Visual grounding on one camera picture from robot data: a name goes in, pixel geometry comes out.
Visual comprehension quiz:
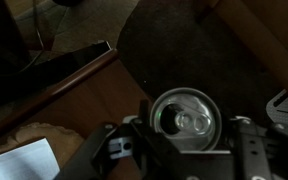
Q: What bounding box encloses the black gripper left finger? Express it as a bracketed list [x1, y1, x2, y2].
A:
[53, 99, 185, 180]

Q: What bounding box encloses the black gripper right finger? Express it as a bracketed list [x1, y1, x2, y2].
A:
[232, 116, 288, 180]

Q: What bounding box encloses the silver drink can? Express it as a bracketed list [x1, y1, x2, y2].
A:
[149, 87, 223, 152]

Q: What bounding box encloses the white paper slip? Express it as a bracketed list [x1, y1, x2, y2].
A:
[0, 137, 61, 180]

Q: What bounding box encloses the brown wooden coffee table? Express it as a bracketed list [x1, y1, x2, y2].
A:
[0, 48, 158, 180]

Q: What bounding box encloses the black metal table stand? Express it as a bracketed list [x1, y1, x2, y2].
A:
[0, 0, 113, 111]

